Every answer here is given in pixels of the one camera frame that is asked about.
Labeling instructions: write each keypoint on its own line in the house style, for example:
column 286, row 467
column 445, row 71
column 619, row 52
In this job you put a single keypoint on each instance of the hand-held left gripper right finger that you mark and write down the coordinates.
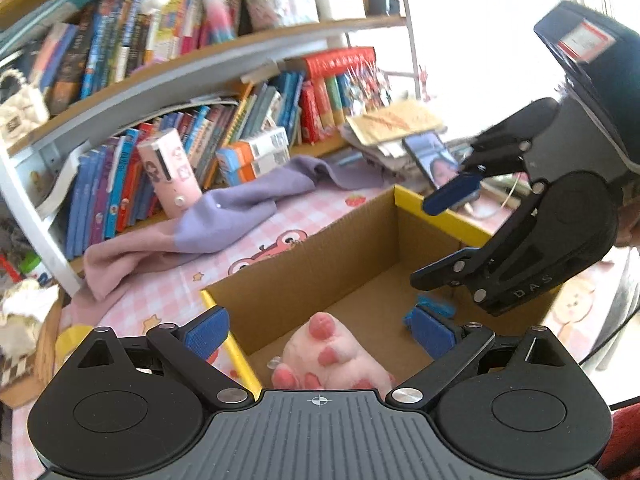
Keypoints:
column 432, row 337

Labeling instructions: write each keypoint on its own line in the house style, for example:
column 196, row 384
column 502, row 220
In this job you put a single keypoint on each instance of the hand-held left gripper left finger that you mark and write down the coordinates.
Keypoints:
column 207, row 332

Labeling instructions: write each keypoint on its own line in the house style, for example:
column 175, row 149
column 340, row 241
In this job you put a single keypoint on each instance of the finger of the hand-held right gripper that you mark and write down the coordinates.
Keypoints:
column 435, row 275
column 450, row 195

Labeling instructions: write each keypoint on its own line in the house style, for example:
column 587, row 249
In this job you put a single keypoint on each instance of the blue clip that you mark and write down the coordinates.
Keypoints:
column 435, row 304

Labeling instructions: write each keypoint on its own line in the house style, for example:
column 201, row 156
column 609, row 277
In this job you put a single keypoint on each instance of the yellow cardboard box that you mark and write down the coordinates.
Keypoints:
column 350, row 270

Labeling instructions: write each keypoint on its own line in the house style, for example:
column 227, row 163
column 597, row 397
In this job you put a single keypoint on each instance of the pink plush paw toy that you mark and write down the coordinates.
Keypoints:
column 340, row 360

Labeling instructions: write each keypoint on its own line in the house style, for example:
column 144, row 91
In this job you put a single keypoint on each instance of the black smartphone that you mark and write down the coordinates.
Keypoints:
column 440, row 165

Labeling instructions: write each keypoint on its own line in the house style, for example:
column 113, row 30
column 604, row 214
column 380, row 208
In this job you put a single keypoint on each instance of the pink checked tablecloth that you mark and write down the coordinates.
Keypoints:
column 150, row 305

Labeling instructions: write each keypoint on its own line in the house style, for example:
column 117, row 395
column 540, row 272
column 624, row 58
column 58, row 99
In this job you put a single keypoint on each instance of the stack of papers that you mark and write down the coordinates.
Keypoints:
column 385, row 152

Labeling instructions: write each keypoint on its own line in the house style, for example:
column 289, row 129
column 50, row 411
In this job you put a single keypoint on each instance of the red figure decoration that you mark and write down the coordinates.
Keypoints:
column 425, row 85

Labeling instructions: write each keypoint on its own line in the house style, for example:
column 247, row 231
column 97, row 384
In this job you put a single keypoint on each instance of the grey white blanket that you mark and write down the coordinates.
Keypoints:
column 620, row 310

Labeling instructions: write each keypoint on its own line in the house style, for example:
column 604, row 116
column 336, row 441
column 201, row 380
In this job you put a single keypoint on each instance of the purple pink cloth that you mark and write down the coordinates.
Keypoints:
column 225, row 215

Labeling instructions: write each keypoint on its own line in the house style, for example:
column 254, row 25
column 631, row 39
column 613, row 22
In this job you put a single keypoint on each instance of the yellow round object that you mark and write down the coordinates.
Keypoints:
column 70, row 340

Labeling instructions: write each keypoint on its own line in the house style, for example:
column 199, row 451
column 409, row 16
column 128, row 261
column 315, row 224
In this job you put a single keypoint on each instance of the boxed colourful book set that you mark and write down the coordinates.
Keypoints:
column 320, row 110

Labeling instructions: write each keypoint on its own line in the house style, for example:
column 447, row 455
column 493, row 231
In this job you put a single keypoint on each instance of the wooden tissue box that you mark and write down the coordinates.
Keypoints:
column 45, row 345

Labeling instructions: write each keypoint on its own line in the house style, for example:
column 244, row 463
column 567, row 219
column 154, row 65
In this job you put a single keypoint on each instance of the row of thin blue books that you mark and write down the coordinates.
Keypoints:
column 115, row 195

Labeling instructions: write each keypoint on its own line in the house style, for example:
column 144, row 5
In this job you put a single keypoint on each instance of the pink printed cylinder case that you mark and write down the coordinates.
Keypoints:
column 167, row 170

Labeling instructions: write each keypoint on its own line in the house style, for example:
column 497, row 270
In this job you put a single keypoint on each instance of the orange white carton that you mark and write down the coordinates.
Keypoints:
column 265, row 145
column 260, row 169

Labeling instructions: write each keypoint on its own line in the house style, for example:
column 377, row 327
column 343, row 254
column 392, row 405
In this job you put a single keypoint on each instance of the thick red book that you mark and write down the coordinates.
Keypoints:
column 340, row 62

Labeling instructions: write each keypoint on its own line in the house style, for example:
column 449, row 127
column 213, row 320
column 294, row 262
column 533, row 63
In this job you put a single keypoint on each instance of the black pen holder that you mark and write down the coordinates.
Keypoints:
column 382, row 2

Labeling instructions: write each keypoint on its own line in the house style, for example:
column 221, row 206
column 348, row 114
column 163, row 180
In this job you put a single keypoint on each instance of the red cloth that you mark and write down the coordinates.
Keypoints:
column 627, row 430

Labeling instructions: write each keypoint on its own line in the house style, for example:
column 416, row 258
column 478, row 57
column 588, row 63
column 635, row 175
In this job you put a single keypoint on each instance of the patterned white pen holder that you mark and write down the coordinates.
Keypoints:
column 280, row 7

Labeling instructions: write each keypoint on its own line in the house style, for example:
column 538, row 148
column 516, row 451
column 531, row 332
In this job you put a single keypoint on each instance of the white bookshelf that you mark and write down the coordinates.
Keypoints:
column 200, row 70

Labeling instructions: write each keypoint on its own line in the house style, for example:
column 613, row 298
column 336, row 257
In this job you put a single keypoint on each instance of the white pearl handbag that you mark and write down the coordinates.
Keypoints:
column 22, row 110

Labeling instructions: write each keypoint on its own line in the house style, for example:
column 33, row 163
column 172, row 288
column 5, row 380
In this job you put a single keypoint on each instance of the pink blue bottle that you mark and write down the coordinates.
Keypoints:
column 217, row 10

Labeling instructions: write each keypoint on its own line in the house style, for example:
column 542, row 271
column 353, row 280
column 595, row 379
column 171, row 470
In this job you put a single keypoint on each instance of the row of books under handbag shelf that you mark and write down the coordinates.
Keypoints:
column 100, row 55

